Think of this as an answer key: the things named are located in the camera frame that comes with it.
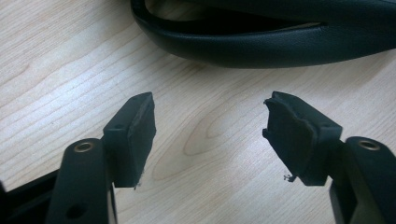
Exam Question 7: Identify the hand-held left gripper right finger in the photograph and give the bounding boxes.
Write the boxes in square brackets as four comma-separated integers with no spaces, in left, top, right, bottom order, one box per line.
[262,91,344,187]

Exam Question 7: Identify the black leather shoe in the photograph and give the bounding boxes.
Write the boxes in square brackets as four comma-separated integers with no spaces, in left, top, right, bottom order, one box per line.
[130,0,396,69]

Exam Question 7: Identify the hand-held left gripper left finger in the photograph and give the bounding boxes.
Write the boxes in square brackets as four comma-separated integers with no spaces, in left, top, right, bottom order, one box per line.
[102,91,157,189]

